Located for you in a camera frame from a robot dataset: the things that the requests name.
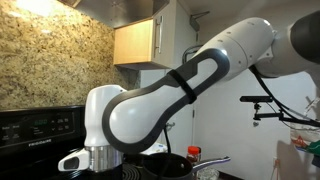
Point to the white silver gripper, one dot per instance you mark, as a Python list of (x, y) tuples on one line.
[(92, 158)]

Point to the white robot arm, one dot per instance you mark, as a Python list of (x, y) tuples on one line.
[(130, 121)]

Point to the black electric stove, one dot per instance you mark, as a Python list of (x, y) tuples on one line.
[(34, 140)]

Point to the red-capped spice jar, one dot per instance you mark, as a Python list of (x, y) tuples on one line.
[(193, 154)]

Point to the black pot with steel handle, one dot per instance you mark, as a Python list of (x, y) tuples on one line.
[(165, 166)]

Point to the wooden wall cabinet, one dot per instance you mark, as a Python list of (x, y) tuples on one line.
[(156, 43)]

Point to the black camera on stand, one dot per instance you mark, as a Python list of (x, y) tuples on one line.
[(281, 115)]

